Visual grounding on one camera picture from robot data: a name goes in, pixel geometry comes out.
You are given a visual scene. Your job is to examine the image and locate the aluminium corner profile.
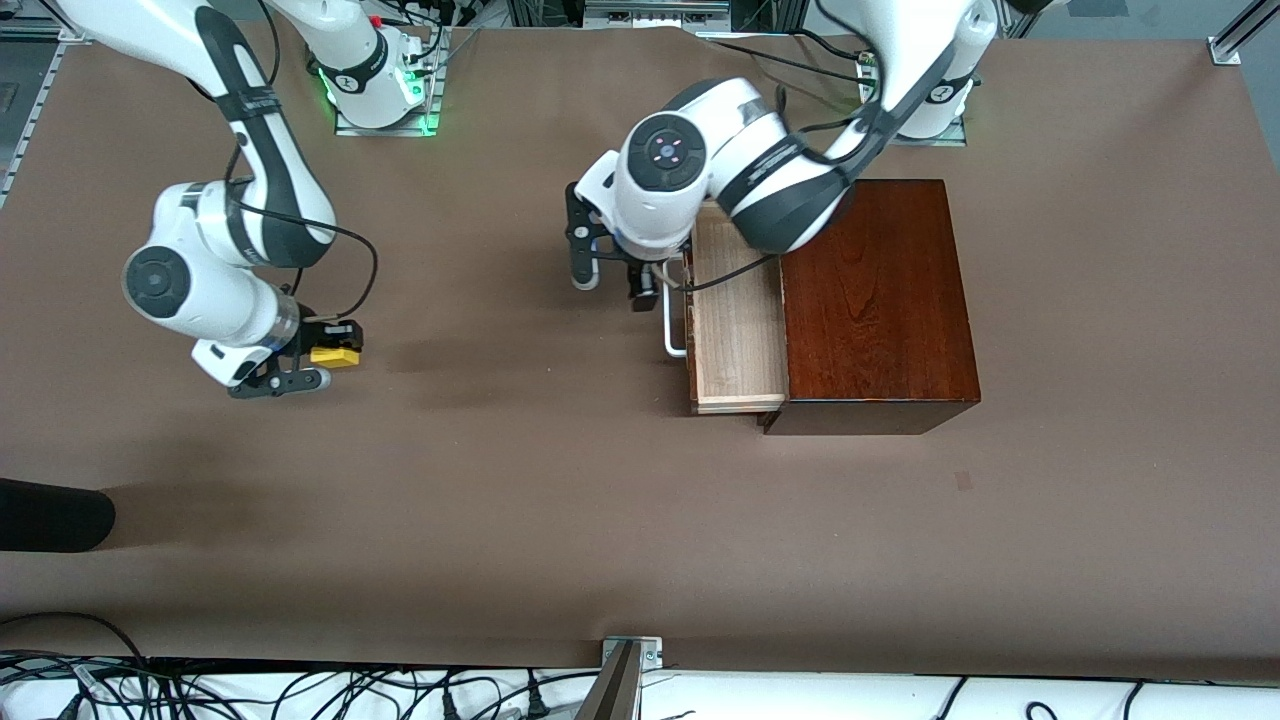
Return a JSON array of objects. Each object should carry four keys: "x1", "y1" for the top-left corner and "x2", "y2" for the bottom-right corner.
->
[{"x1": 1208, "y1": 0, "x2": 1280, "y2": 66}]

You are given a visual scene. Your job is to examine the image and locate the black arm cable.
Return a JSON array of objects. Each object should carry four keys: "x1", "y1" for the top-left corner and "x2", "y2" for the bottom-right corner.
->
[
  {"x1": 225, "y1": 140, "x2": 381, "y2": 323},
  {"x1": 655, "y1": 85, "x2": 886, "y2": 293}
]

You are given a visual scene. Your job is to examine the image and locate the black foam cylinder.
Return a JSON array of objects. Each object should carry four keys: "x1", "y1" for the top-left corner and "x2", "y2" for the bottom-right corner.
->
[{"x1": 0, "y1": 478, "x2": 117, "y2": 553}]

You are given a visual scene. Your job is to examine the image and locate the aluminium profile bar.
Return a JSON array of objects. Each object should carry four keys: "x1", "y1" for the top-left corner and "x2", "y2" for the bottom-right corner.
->
[{"x1": 575, "y1": 642, "x2": 641, "y2": 720}]

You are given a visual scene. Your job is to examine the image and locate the aluminium frame with equipment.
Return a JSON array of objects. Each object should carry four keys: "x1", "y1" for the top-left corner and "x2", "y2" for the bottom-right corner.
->
[{"x1": 505, "y1": 0, "x2": 801, "y2": 33}]

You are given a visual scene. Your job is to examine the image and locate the dark brown wooden cabinet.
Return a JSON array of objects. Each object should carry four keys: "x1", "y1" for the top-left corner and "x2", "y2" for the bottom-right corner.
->
[{"x1": 765, "y1": 180, "x2": 981, "y2": 436}]

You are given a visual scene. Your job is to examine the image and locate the wooden drawer with white handle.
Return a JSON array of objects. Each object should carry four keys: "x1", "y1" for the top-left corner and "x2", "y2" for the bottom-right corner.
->
[{"x1": 663, "y1": 200, "x2": 791, "y2": 415}]

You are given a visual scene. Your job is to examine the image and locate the black cable on cover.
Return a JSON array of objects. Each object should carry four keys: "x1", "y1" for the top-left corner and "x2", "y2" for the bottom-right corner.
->
[{"x1": 700, "y1": 36, "x2": 871, "y2": 83}]

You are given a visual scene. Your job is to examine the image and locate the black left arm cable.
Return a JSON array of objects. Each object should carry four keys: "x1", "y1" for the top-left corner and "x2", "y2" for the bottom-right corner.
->
[{"x1": 655, "y1": 85, "x2": 886, "y2": 293}]

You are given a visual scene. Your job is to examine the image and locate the white sheet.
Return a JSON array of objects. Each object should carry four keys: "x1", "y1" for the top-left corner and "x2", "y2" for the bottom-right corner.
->
[{"x1": 0, "y1": 655, "x2": 1280, "y2": 720}]

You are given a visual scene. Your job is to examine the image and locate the brown paper table cover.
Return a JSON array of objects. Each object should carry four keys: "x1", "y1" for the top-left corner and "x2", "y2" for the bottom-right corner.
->
[{"x1": 0, "y1": 25, "x2": 1280, "y2": 686}]

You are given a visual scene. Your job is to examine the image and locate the perforated aluminium rail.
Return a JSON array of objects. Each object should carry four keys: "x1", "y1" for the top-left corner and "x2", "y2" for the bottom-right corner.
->
[{"x1": 0, "y1": 0, "x2": 96, "y2": 206}]

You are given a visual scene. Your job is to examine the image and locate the small metal bracket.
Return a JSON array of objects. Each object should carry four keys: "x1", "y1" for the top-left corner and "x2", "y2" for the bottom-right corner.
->
[{"x1": 601, "y1": 636, "x2": 663, "y2": 669}]

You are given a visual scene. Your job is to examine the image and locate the black looping cable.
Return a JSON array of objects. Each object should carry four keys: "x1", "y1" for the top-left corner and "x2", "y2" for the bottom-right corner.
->
[{"x1": 0, "y1": 611, "x2": 151, "y2": 681}]

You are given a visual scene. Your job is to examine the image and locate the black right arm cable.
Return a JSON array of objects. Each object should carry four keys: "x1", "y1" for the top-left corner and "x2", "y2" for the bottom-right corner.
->
[{"x1": 225, "y1": 140, "x2": 381, "y2": 323}]

